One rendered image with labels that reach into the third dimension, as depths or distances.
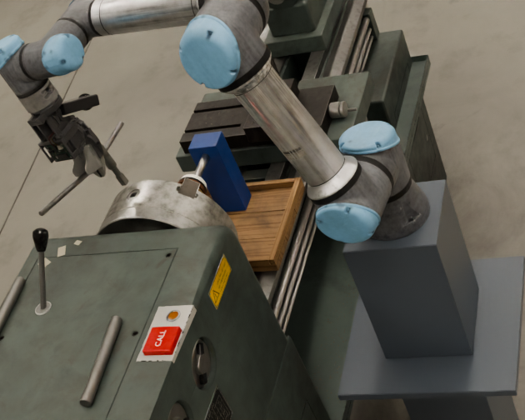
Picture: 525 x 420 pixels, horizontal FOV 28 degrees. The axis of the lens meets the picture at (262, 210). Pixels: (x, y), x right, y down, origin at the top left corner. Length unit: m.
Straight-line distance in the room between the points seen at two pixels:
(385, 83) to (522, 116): 0.96
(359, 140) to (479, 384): 0.62
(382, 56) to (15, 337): 1.80
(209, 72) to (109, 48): 3.98
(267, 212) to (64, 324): 0.79
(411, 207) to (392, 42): 1.47
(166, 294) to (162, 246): 0.15
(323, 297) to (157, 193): 0.76
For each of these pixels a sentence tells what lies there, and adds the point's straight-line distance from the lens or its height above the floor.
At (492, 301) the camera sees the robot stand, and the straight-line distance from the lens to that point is 2.48.
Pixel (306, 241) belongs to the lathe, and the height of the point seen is 0.74.
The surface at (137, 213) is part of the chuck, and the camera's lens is 2.31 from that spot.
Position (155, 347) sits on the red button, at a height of 1.27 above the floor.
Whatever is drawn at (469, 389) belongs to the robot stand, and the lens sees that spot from 2.33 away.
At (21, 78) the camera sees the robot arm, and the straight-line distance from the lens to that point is 2.14.
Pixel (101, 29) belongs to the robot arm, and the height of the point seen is 1.65.
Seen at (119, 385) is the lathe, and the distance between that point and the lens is 1.93.
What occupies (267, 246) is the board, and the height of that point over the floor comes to 0.88.
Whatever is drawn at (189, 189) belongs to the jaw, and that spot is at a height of 1.20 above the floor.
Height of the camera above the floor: 2.55
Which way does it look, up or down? 37 degrees down
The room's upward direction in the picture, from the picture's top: 25 degrees counter-clockwise
